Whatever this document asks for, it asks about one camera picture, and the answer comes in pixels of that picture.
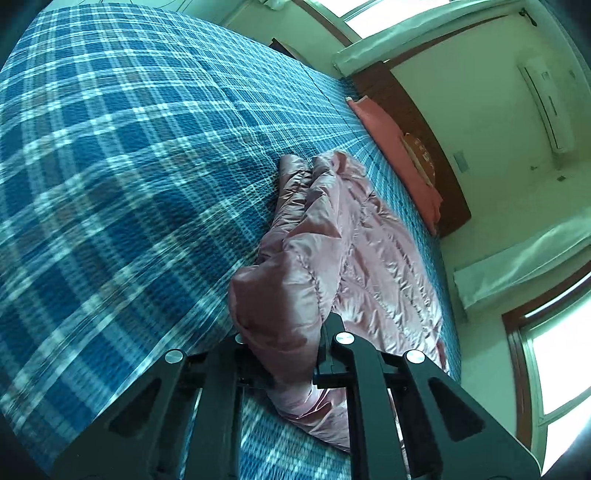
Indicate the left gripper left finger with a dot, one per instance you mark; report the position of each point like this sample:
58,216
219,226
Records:
181,419

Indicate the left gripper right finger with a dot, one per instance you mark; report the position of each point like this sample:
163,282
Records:
410,420

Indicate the pink quilted down jacket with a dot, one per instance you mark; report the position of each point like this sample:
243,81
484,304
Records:
335,247

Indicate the right window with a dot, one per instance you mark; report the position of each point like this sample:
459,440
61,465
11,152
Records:
549,345

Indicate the window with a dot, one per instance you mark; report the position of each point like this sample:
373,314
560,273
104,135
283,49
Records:
350,21
549,345

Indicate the green curtain right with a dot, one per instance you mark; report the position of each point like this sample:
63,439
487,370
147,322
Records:
523,261

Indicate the red folded blanket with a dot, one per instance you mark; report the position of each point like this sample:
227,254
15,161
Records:
388,136

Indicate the orange patterned pillow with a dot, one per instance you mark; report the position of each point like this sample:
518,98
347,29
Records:
421,158

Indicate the blue plaid bed sheet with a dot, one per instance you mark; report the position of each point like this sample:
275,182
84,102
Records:
139,152

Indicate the dark wooden headboard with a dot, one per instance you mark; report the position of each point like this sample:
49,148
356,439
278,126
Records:
379,83

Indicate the wooden bedside table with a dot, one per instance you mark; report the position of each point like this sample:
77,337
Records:
287,50

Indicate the left window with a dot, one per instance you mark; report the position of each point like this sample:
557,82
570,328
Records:
350,21

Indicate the wall socket plate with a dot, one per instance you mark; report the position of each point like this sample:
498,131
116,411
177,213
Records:
461,161

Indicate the white wall air conditioner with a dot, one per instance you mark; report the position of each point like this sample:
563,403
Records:
552,110

